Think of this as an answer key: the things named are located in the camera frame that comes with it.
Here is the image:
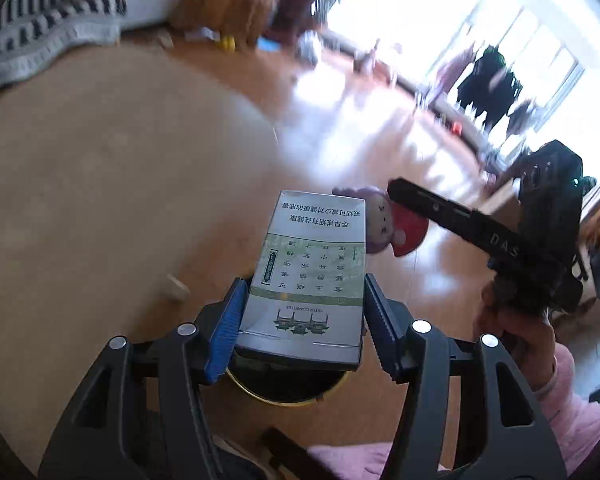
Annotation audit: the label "white green cigarette box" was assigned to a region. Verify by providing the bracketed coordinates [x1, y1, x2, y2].
[236, 190, 368, 371]

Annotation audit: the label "black white striped blanket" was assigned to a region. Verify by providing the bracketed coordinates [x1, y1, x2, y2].
[0, 0, 127, 103]

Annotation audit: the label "round black waste bin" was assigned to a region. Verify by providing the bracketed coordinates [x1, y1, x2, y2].
[225, 350, 348, 406]

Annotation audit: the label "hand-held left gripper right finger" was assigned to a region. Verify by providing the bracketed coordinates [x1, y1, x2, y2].
[362, 273, 568, 480]

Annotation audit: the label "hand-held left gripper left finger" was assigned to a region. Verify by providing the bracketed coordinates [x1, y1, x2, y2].
[39, 276, 251, 480]

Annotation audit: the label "hanging dark clothes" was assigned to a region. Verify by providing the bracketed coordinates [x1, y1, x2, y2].
[455, 45, 523, 133]

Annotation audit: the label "dark red plant pot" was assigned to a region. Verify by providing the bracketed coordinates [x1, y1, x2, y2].
[272, 0, 326, 36]

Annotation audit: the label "grey plastic bag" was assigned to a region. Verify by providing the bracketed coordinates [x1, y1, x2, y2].
[297, 30, 323, 63]

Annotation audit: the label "red mushroom doll toy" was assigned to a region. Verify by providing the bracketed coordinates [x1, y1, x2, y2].
[332, 185, 428, 258]

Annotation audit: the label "person's pink clothing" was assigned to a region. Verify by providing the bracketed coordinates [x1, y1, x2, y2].
[307, 440, 396, 480]

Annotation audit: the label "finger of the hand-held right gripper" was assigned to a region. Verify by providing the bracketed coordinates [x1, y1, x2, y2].
[387, 176, 522, 262]

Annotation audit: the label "small beige scrap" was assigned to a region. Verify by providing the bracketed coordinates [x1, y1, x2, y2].
[166, 274, 191, 303]

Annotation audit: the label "person's right hand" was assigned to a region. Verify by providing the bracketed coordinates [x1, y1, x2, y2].
[472, 280, 560, 392]

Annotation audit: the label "person's right forearm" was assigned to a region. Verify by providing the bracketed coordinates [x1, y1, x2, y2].
[532, 345, 600, 466]

